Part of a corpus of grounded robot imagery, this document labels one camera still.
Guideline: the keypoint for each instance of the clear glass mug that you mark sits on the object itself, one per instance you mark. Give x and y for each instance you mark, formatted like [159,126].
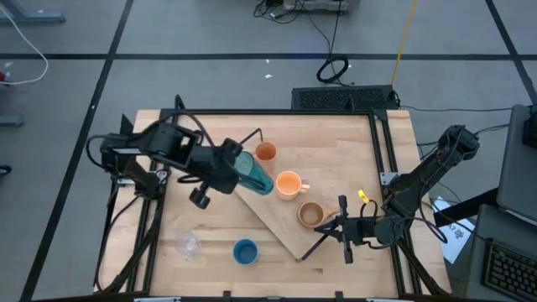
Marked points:
[188,244]

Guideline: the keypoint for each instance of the tall peach tumbler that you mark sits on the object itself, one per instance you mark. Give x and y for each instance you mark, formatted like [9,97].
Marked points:
[266,152]

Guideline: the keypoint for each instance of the silver frame bracket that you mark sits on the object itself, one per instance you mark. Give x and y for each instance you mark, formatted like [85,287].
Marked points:
[388,178]

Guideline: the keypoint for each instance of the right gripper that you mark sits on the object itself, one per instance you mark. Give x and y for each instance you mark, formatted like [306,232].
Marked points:
[361,230]

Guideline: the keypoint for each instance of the wooden bowl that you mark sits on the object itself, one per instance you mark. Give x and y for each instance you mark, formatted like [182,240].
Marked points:
[311,215]

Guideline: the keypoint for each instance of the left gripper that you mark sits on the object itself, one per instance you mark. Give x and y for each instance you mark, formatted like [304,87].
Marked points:
[220,168]

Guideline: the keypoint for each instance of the teal faceted tumbler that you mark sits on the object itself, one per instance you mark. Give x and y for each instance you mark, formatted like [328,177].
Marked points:
[258,170]

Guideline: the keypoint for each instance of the black keyboard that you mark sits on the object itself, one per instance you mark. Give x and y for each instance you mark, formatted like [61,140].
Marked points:
[509,268]

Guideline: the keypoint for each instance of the grey desk foot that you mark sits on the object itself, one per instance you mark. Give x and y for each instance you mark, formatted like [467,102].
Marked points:
[33,18]

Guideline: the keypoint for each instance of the black table frame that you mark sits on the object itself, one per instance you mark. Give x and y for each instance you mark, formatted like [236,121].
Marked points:
[272,112]

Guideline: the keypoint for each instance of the wooden shelf with black legs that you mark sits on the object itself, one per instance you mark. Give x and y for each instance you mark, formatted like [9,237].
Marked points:
[289,222]

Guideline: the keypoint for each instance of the grey laptop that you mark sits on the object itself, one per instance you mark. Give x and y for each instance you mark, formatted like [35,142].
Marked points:
[518,168]

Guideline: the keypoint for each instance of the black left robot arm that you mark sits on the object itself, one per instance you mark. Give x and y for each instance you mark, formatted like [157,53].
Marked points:
[168,144]

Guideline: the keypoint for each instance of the grey floor device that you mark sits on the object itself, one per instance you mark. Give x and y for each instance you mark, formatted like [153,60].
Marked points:
[319,5]

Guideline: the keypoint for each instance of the white paper sheet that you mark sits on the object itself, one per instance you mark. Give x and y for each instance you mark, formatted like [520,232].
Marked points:
[455,239]

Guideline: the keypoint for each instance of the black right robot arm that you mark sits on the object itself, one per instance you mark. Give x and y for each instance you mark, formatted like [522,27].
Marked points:
[423,176]

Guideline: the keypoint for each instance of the blue ribbed cup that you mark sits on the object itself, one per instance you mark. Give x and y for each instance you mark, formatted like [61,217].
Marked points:
[246,251]

